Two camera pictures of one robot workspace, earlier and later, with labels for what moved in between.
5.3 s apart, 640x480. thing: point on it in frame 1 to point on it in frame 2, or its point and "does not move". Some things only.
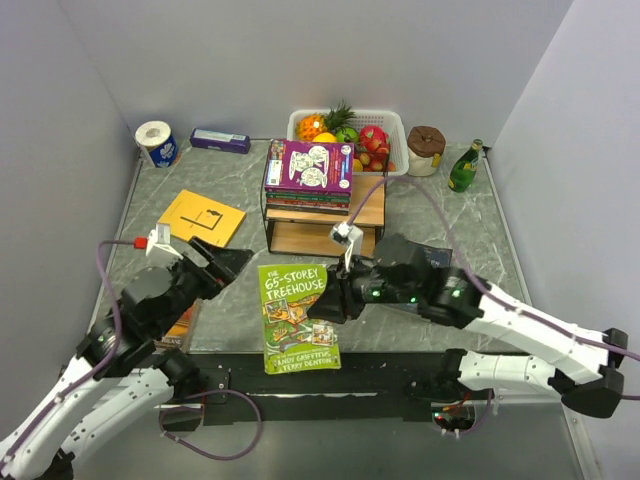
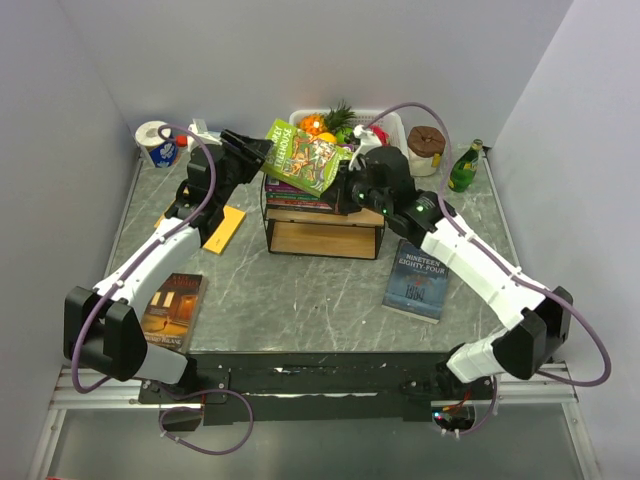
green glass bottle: [463, 171] does not move
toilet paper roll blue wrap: [158, 141] does not move
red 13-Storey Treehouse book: [308, 203] does not move
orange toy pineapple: [309, 124] does not move
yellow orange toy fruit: [324, 137] does not move
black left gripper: [226, 264] to [252, 151]
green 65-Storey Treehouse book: [293, 340] to [299, 158]
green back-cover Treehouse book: [308, 195] does not move
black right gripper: [339, 295] to [336, 193]
